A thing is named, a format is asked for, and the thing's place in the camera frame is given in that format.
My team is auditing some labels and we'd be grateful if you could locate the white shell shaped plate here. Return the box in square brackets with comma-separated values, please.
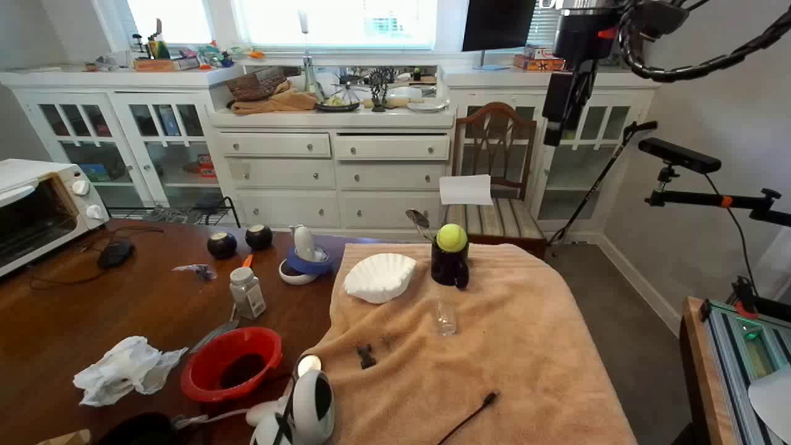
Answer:
[340, 250, 419, 306]

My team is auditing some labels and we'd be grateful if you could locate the beige terry towel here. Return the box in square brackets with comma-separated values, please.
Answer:
[298, 241, 641, 445]

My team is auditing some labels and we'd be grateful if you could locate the small black clip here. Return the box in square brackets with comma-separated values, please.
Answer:
[353, 343, 381, 370]

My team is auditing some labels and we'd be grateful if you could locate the wooden slat chair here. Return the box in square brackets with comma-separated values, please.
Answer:
[447, 100, 549, 250]

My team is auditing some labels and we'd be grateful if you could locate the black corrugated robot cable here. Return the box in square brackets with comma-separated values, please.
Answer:
[616, 2, 791, 84]

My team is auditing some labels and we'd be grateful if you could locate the brown wooden table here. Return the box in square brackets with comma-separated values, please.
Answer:
[0, 218, 348, 445]

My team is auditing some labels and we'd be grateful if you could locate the white toaster oven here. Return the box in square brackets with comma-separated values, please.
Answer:
[0, 155, 110, 280]

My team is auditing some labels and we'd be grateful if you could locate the white drawer dresser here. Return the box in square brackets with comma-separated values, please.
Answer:
[208, 109, 460, 238]

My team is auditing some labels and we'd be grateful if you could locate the green tennis ball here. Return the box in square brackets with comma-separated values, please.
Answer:
[432, 219, 470, 258]

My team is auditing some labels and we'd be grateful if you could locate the black tripod pole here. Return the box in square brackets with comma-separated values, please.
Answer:
[545, 118, 663, 247]

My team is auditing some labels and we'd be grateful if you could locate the black monitor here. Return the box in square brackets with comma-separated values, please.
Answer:
[460, 0, 539, 55]

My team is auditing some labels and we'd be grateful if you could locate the grey metal utensil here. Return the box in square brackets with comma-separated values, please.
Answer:
[191, 305, 245, 357]

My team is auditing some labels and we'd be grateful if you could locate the white paper sheet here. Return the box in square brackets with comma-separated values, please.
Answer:
[438, 173, 495, 208]

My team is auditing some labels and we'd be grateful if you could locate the brown bag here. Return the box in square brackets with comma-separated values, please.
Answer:
[228, 66, 291, 106]

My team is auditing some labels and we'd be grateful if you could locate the black stereo camera bar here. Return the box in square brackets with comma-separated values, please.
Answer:
[637, 137, 723, 179]

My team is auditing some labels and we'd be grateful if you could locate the aluminium frame rail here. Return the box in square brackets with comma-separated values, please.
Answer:
[700, 296, 791, 445]

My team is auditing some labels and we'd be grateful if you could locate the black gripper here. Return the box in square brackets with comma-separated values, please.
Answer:
[542, 7, 622, 148]

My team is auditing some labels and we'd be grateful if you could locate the white glass door cabinet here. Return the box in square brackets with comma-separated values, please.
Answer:
[0, 70, 241, 219]

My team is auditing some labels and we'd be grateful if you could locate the small grey metal tool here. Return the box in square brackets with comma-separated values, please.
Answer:
[171, 260, 218, 284]

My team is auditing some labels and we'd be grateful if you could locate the black round object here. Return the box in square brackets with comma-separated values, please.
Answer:
[93, 411, 181, 445]

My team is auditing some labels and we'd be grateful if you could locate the orange flat box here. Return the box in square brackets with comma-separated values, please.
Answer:
[511, 50, 569, 74]

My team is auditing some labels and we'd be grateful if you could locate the black computer mouse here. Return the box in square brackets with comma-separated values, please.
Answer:
[96, 236, 139, 271]

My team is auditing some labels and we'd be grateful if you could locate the crumpled white cloth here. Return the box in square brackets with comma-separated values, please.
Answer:
[72, 334, 191, 411]

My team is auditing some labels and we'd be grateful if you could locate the white cabinet with glass panes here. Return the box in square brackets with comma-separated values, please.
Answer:
[447, 72, 663, 224]

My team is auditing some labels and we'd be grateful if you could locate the red plastic bowl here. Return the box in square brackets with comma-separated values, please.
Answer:
[177, 325, 286, 405]

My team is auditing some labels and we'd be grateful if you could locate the small dark tool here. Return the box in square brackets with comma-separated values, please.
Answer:
[402, 208, 435, 236]

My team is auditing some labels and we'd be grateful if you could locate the black ceramic mug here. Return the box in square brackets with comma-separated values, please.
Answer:
[427, 238, 471, 292]

